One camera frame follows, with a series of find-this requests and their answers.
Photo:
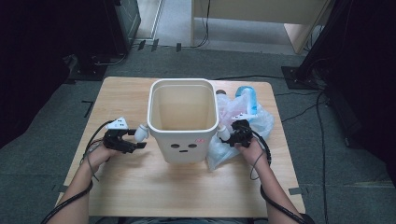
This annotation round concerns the black cabinet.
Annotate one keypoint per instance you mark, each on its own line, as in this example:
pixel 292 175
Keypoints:
pixel 124 25

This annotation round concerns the person's left hand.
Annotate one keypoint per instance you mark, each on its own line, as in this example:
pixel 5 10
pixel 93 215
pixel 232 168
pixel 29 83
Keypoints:
pixel 99 155

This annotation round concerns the grey tape strip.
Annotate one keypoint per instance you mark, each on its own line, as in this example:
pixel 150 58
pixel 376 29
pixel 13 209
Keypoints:
pixel 62 188
pixel 295 191

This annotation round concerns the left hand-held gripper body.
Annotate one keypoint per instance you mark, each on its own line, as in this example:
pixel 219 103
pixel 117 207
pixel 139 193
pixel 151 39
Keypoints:
pixel 115 140

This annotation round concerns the person's right hand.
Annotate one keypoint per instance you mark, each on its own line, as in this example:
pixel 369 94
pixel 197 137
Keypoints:
pixel 255 155

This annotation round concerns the black floor tape corner mark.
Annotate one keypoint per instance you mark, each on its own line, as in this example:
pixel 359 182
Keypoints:
pixel 89 107

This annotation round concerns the beige desk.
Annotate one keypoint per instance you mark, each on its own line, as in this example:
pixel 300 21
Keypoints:
pixel 264 11

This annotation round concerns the black stand with base plate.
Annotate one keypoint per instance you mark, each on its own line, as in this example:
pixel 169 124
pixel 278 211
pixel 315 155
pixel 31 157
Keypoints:
pixel 302 77

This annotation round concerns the translucent white-blue plastic bag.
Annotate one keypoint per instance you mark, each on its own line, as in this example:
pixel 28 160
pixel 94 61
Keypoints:
pixel 263 121

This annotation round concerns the person's grey clothing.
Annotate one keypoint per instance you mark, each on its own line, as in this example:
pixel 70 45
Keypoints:
pixel 186 221

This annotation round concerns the white trash bin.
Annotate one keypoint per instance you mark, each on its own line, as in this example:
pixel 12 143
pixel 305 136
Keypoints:
pixel 183 152

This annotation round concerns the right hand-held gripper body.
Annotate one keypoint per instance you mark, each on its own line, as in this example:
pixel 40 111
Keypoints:
pixel 243 133

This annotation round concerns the dark curtain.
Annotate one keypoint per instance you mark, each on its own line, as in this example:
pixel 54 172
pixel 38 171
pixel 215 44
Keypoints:
pixel 367 77
pixel 37 62

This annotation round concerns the black stand base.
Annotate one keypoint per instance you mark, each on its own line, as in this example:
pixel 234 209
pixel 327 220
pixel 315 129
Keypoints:
pixel 88 70

